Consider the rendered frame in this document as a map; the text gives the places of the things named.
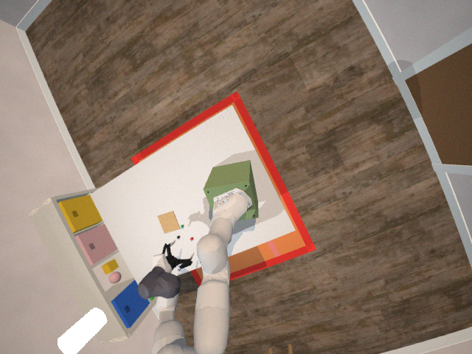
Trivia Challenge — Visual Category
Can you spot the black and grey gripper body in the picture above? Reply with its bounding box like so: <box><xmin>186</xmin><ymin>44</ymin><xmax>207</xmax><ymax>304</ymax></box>
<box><xmin>166</xmin><ymin>256</ymin><xmax>178</xmax><ymax>270</ymax></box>

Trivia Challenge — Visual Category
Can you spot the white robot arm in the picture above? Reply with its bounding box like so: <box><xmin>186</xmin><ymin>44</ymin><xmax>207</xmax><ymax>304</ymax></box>
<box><xmin>138</xmin><ymin>188</ymin><xmax>252</xmax><ymax>354</ymax></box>

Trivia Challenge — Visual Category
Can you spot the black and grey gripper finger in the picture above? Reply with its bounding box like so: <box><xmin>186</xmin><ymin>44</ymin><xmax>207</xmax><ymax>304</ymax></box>
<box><xmin>173</xmin><ymin>253</ymin><xmax>194</xmax><ymax>271</ymax></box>
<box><xmin>162</xmin><ymin>240</ymin><xmax>176</xmax><ymax>259</ymax></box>

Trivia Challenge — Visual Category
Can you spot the tan square mat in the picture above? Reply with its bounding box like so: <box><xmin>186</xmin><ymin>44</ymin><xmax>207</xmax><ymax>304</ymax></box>
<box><xmin>158</xmin><ymin>211</ymin><xmax>180</xmax><ymax>233</ymax></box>

